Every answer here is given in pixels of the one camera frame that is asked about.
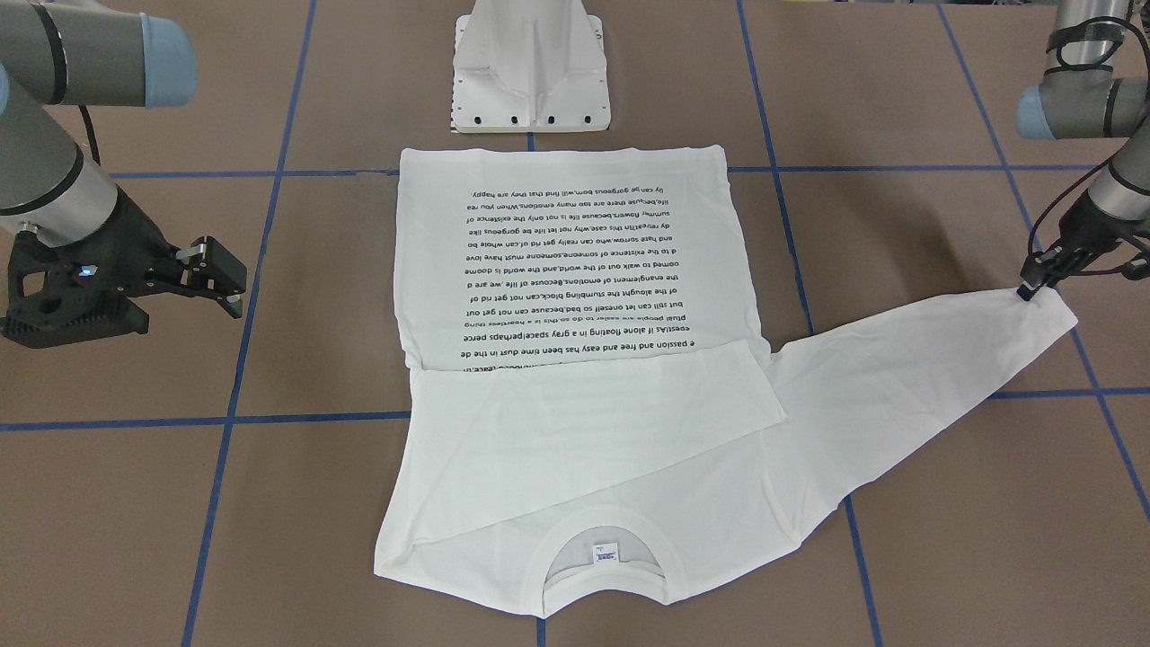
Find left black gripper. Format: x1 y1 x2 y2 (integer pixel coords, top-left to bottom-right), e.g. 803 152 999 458
1017 195 1149 302

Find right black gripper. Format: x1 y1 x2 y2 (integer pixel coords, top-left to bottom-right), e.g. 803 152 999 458
3 191 247 349

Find white long-sleeve printed shirt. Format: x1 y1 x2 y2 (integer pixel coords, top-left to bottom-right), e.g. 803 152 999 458
374 146 1076 618

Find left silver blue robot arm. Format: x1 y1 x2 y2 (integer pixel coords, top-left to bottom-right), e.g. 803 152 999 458
1017 1 1149 300

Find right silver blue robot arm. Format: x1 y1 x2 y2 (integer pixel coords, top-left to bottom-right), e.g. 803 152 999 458
1 1 247 349

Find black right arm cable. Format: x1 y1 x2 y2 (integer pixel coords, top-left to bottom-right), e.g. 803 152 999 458
79 103 104 167

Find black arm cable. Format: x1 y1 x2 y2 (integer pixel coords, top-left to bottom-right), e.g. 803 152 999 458
79 103 104 167
1027 26 1150 275

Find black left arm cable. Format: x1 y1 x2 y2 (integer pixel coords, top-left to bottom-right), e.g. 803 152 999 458
1027 26 1150 275

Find white camera mast pedestal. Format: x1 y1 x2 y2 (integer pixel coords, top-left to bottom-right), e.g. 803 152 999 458
451 1 611 134

